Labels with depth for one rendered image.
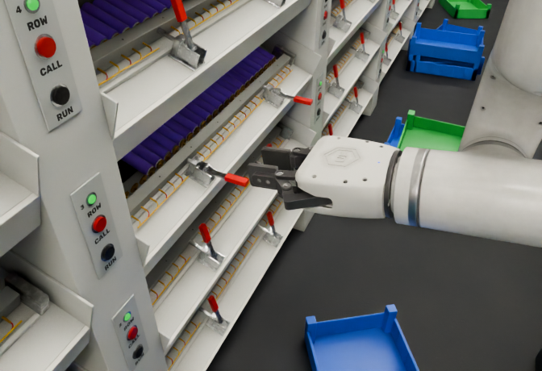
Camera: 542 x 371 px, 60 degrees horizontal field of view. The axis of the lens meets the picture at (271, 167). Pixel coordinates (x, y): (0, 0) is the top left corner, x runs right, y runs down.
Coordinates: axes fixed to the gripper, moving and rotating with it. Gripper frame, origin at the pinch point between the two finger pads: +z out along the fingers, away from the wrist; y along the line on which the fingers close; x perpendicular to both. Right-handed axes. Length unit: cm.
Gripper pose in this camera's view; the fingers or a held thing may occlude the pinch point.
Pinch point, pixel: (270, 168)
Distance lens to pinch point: 58.2
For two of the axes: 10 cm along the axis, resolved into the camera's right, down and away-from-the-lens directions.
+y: -4.2, 5.4, -7.2
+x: 1.5, 8.3, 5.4
